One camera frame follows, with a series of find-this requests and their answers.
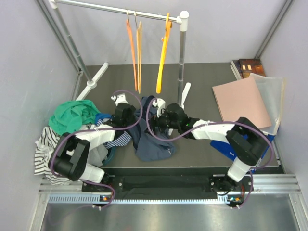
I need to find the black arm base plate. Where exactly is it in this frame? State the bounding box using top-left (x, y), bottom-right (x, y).
top-left (81, 167), bottom-right (253, 199)

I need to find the pink folder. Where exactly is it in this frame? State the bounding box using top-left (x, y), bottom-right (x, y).
top-left (212, 77), bottom-right (272, 128)

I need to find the blue white striped shirt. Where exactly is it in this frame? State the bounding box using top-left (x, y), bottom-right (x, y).
top-left (103, 131), bottom-right (132, 149)

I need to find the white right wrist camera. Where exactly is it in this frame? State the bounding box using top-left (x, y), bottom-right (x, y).
top-left (152, 98), bottom-right (166, 117)

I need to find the yellow orange plastic hanger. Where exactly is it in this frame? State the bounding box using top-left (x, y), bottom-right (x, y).
top-left (156, 13), bottom-right (172, 94)

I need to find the grey slotted cable duct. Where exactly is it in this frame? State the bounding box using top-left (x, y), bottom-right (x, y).
top-left (49, 194), bottom-right (230, 204)

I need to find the black white striped shirt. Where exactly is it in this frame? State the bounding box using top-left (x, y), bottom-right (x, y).
top-left (34, 127), bottom-right (70, 185)

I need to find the grey white garment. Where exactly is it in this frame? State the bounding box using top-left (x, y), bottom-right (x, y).
top-left (79, 124), bottom-right (109, 167)

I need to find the blue laundry basin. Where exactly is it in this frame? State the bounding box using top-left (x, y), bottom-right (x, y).
top-left (102, 147), bottom-right (117, 166)

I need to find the blue clipboard folder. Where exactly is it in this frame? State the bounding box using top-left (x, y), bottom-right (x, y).
top-left (210, 132), bottom-right (269, 166)

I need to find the tan yellow velvet hanger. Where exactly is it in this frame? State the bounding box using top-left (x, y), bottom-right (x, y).
top-left (134, 13), bottom-right (142, 94)

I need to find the orange velvet hanger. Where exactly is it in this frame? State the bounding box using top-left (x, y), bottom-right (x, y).
top-left (126, 11), bottom-right (138, 91)

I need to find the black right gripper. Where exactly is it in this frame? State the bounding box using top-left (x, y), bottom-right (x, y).
top-left (145, 106), bottom-right (180, 137)

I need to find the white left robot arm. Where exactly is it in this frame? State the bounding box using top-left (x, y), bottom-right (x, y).
top-left (49, 90), bottom-right (141, 191)

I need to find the brown book stack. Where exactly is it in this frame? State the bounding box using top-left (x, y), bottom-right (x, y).
top-left (230, 59), bottom-right (266, 80)

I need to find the silver white clothes rack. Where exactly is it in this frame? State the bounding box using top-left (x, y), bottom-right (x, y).
top-left (49, 0), bottom-right (191, 108)

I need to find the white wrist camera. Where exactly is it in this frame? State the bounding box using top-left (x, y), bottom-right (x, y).
top-left (111, 93), bottom-right (128, 106)
top-left (152, 98), bottom-right (166, 117)

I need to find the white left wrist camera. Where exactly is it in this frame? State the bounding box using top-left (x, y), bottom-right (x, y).
top-left (111, 93), bottom-right (128, 106)

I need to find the navy blue tank top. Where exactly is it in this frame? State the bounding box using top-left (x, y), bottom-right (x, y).
top-left (128, 95), bottom-right (176, 161)

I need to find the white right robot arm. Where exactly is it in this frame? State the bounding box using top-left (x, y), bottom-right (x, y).
top-left (145, 98), bottom-right (272, 191)

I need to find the translucent plastic folder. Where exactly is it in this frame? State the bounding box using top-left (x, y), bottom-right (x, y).
top-left (250, 73), bottom-right (286, 136)

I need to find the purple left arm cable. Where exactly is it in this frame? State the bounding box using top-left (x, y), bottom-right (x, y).
top-left (50, 90), bottom-right (143, 179)

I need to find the green garment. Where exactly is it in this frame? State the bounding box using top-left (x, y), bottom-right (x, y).
top-left (49, 100), bottom-right (100, 135)

